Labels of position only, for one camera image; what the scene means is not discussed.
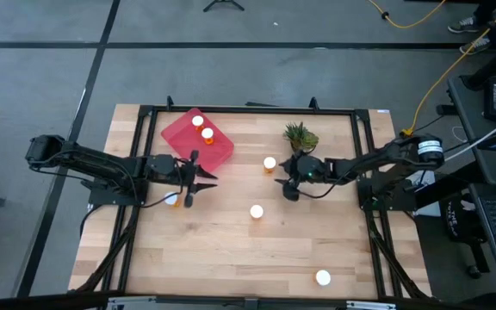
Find silver metal bracket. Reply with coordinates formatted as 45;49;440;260
345;300;398;310
106;295;158;310

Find black side desk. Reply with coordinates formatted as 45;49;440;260
447;75;496;186

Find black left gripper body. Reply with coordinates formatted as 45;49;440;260
146;150;201;208

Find pink plastic basket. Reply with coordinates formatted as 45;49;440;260
160;107;235;173

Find black metal table frame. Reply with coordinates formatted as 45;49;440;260
75;95;432;302

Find person's shoe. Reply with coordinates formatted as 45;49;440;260
460;36;493;56
447;15;480;34

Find yellow extension cable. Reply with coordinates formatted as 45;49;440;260
367;0;447;30
399;0;496;141

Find white cable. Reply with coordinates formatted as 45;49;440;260
443;110;496;163

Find black bag white lettering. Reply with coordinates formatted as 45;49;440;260
439;195;490;276

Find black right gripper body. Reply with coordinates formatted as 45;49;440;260
282;153;329;202

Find black cable bundle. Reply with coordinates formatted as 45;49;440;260
75;204;144;295
366;210;431;301

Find potted succulent plant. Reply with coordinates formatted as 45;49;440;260
282;121;320;156

